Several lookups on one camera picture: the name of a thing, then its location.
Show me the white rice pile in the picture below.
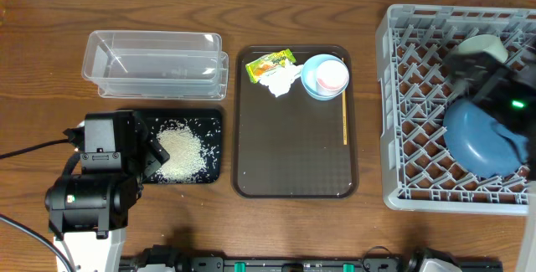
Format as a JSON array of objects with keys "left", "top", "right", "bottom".
[{"left": 155, "top": 117, "right": 222, "bottom": 184}]

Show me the mint green bowl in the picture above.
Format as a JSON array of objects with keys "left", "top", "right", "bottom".
[{"left": 454, "top": 34, "right": 508, "bottom": 63}]

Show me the dark blue plate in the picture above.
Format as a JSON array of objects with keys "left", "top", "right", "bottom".
[{"left": 443, "top": 99, "right": 528, "bottom": 178}]

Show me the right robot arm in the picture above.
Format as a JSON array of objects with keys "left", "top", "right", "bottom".
[{"left": 444, "top": 52, "right": 535, "bottom": 271}]

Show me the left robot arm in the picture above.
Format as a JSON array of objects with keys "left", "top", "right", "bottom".
[{"left": 45, "top": 110, "right": 170, "bottom": 271}]

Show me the grey dishwasher rack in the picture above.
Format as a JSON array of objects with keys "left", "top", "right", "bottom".
[{"left": 376, "top": 4, "right": 535, "bottom": 215}]

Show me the black plastic tray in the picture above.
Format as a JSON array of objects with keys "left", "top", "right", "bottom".
[{"left": 135, "top": 109, "right": 223, "bottom": 184}]

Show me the clear plastic bin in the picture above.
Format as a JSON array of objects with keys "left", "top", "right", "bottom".
[{"left": 81, "top": 30, "right": 229, "bottom": 100}]

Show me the brown serving tray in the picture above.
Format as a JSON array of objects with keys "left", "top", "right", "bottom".
[{"left": 231, "top": 45, "right": 359, "bottom": 199}]

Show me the green yellow snack wrapper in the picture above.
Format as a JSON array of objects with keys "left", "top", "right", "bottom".
[{"left": 245, "top": 49, "right": 296, "bottom": 84}]

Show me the crumpled white napkin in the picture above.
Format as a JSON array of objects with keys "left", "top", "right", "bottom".
[{"left": 259, "top": 64, "right": 302, "bottom": 98}]

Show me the wooden chopstick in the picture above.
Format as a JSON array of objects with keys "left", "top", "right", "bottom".
[{"left": 341, "top": 88, "right": 348, "bottom": 146}]

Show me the light blue bowl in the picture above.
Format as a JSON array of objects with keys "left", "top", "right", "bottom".
[{"left": 301, "top": 54, "right": 350, "bottom": 100}]

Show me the pink cup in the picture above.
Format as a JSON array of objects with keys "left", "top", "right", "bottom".
[{"left": 316, "top": 59, "right": 349, "bottom": 96}]

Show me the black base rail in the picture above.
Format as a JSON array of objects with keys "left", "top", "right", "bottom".
[{"left": 118, "top": 245, "right": 503, "bottom": 272}]

